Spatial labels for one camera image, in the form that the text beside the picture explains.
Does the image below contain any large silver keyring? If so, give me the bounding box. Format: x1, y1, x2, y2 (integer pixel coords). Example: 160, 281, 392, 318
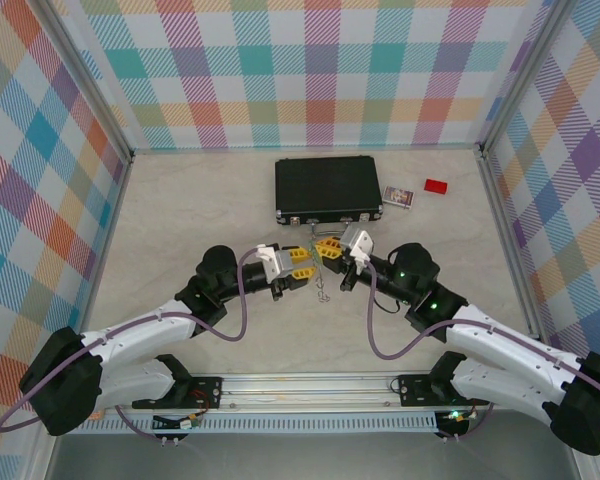
307, 234, 331, 304

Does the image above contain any small printed card box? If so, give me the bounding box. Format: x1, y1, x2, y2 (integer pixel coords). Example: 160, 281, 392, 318
382, 184, 415, 210

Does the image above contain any grey metal shelf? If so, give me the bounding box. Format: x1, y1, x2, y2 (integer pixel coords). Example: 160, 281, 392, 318
44, 432, 581, 480

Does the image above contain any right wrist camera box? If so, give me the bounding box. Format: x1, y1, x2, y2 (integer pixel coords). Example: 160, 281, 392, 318
340, 227, 375, 274

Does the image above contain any black briefcase with metal handle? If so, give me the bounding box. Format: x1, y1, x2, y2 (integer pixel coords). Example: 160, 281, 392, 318
273, 157, 385, 236

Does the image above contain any aluminium frame rail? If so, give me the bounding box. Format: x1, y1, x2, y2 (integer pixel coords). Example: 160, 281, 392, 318
478, 147, 554, 346
74, 152, 135, 346
129, 144, 484, 154

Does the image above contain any aluminium mounting rail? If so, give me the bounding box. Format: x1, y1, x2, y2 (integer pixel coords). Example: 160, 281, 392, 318
94, 372, 481, 416

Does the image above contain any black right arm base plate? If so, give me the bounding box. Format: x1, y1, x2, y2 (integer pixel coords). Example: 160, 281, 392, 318
397, 372, 491, 407

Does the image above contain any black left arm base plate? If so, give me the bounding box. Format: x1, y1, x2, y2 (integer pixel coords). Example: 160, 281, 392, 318
131, 375, 224, 410

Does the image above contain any slotted grey cable tray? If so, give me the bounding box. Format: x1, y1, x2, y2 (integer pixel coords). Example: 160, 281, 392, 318
74, 417, 441, 436

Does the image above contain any aluminium frame post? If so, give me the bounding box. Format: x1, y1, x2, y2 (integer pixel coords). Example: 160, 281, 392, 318
477, 0, 579, 154
38, 0, 135, 164

